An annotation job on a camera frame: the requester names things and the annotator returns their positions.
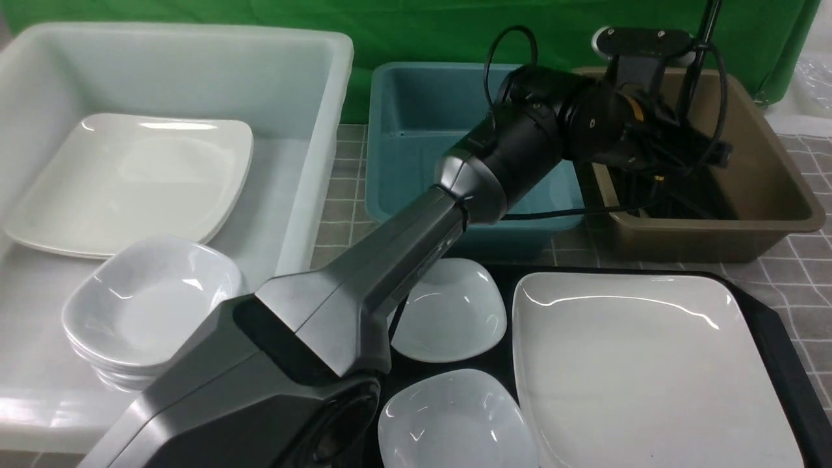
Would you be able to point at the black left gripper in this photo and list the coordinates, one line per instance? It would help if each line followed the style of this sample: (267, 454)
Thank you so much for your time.
(634, 133)

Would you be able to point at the small white bowl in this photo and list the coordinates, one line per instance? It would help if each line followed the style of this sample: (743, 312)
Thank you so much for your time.
(455, 312)
(461, 418)

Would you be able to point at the large white square plate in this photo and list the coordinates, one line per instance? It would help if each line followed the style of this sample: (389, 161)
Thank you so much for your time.
(621, 370)

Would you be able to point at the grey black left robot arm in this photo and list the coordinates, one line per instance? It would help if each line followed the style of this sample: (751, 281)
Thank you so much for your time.
(290, 375)

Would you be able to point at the white square plate in tub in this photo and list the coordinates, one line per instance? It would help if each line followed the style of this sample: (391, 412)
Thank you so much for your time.
(119, 178)

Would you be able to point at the bundle of black chopsticks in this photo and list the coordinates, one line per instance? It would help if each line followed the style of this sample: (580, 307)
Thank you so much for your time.
(697, 197)

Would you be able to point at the brown plastic bin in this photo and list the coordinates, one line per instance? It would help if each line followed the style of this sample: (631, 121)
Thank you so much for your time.
(761, 182)

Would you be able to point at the green backdrop cloth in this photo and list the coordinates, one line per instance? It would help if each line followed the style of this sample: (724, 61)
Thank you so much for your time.
(760, 41)

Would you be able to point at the teal plastic bin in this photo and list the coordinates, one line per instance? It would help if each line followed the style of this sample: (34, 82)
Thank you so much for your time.
(418, 110)

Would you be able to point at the grey checked tablecloth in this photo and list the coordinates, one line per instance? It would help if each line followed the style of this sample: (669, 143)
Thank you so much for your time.
(338, 208)

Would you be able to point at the large white plastic tub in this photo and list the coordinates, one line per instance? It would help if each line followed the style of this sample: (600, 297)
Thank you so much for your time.
(288, 85)

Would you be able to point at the black plastic serving tray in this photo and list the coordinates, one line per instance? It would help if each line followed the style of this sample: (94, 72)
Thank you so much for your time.
(789, 379)

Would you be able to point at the stack of white bowls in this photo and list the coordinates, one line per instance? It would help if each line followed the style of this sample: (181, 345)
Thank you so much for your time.
(130, 317)

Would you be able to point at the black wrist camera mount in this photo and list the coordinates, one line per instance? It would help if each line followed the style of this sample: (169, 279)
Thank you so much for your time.
(638, 58)

